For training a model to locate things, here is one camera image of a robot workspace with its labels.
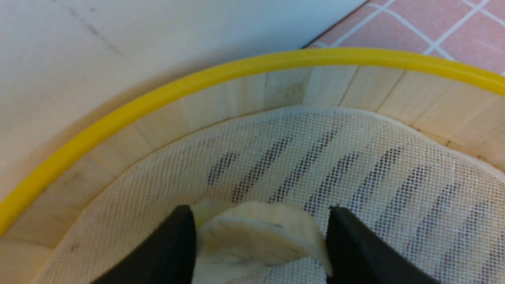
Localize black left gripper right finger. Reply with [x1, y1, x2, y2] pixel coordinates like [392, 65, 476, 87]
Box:
[326, 206, 437, 284]

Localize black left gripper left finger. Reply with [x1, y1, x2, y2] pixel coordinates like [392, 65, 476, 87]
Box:
[93, 205, 196, 284]

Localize pale dumpling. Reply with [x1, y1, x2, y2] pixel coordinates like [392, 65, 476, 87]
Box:
[190, 199, 334, 284]

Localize white mesh steamer liner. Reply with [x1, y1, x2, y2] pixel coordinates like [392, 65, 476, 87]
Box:
[31, 105, 504, 284]

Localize bamboo steamer basket yellow rim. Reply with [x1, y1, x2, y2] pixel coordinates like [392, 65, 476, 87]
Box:
[1, 47, 504, 284]

